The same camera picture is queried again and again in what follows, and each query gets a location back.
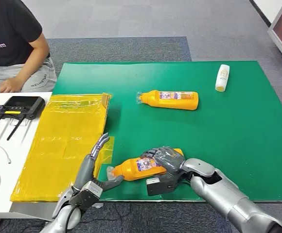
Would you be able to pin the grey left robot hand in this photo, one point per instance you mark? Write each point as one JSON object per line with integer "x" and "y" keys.
{"x": 85, "y": 170}

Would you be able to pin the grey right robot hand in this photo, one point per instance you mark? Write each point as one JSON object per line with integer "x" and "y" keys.
{"x": 166, "y": 160}

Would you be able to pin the orange bottle with clear cap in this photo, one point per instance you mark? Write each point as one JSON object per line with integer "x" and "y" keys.
{"x": 134, "y": 168}
{"x": 171, "y": 99}

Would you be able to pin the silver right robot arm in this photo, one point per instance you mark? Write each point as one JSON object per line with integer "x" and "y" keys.
{"x": 230, "y": 196}

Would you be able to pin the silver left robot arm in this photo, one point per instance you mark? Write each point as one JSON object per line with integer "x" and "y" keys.
{"x": 63, "y": 215}

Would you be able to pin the small white bottle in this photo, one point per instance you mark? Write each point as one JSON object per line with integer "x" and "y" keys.
{"x": 222, "y": 78}

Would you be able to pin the yellow taped cardboard sheet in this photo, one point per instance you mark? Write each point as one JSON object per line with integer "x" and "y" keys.
{"x": 60, "y": 148}

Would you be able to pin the green table mat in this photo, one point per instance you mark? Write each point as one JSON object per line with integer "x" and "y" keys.
{"x": 204, "y": 135}

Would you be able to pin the white table board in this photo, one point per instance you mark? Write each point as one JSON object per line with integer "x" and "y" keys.
{"x": 7, "y": 160}

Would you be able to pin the black router with antennas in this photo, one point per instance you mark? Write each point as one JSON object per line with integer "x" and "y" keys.
{"x": 21, "y": 106}

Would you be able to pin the person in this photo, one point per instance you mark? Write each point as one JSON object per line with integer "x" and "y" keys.
{"x": 12, "y": 41}

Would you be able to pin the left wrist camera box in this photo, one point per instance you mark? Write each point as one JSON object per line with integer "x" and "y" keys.
{"x": 86, "y": 194}

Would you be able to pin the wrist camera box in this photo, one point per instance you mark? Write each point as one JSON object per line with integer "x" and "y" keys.
{"x": 86, "y": 194}
{"x": 159, "y": 186}

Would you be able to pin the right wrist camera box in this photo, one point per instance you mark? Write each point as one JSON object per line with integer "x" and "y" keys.
{"x": 159, "y": 186}

